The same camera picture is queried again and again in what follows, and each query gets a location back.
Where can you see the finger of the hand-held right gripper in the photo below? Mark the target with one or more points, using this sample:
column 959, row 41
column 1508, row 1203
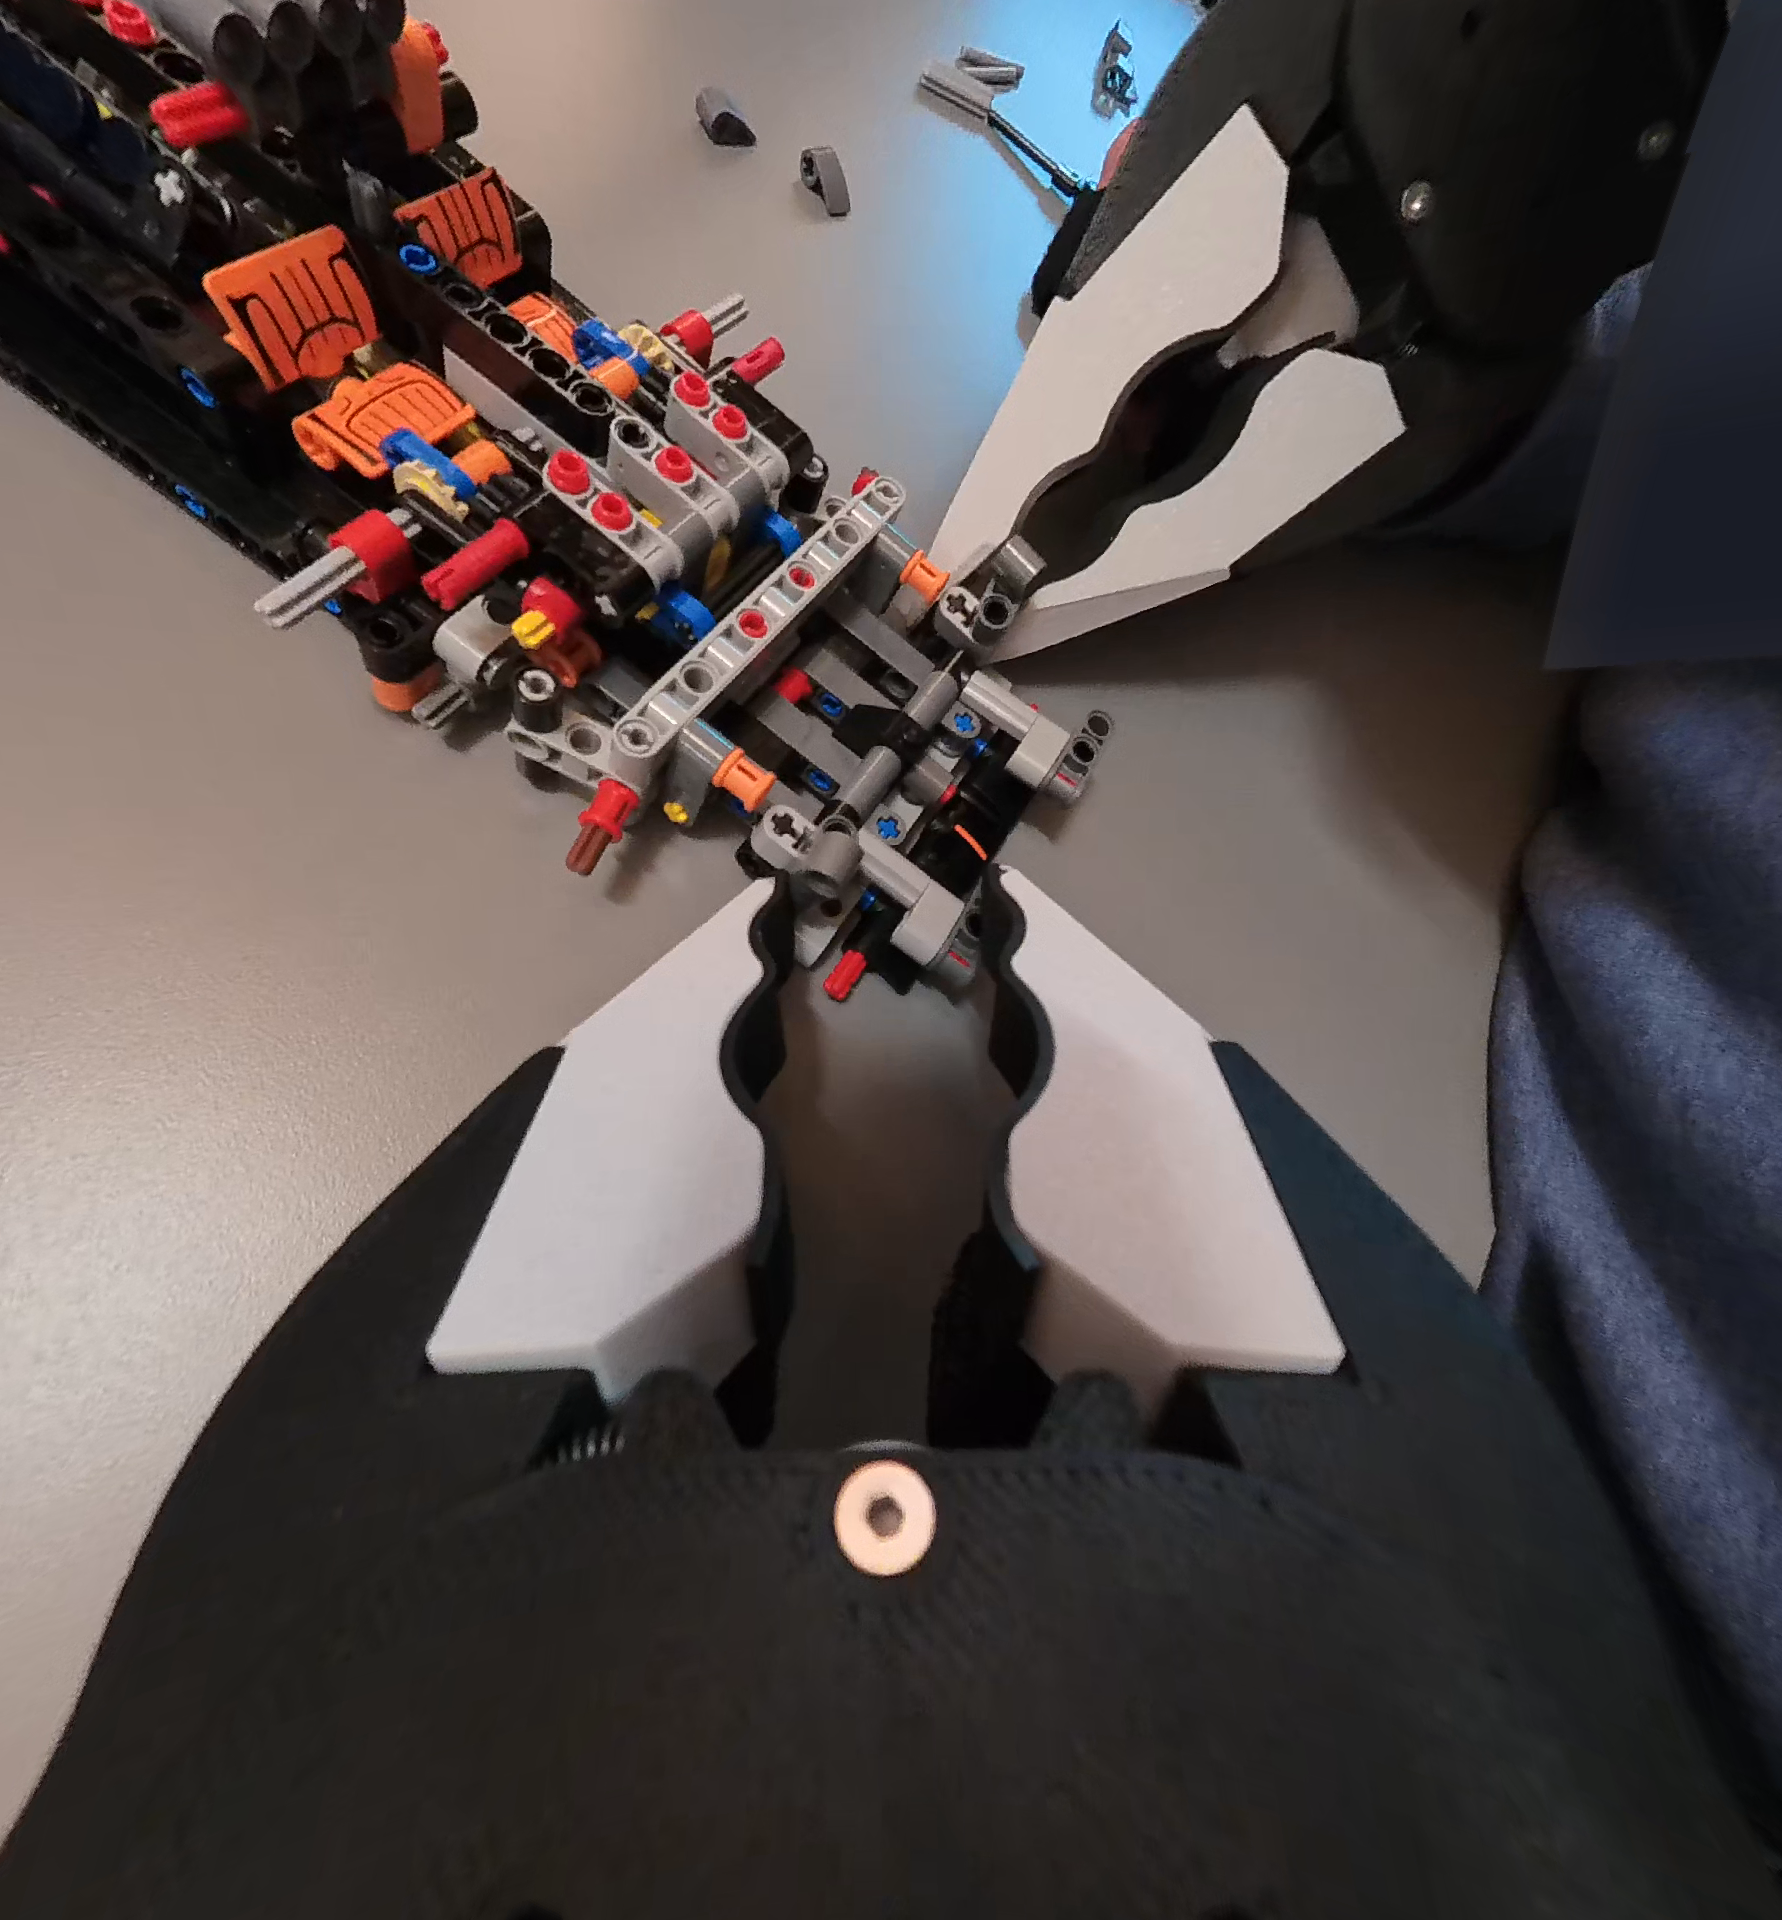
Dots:
column 1150, row 300
column 1284, row 480

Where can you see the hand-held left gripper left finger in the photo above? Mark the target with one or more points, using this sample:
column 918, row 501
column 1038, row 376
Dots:
column 602, row 1199

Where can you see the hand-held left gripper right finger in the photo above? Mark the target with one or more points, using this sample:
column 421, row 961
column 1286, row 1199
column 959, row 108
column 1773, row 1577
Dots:
column 1163, row 1199

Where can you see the grey lego connector subassembly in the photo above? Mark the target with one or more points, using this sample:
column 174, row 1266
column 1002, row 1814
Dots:
column 981, row 597

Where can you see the lego car chassis model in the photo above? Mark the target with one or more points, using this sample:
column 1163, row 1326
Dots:
column 602, row 490

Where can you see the grey lego beam piece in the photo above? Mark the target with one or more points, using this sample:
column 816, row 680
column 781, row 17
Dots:
column 1114, row 67

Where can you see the curved grey lego piece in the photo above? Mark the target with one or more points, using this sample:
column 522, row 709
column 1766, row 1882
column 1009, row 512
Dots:
column 823, row 172
column 727, row 118

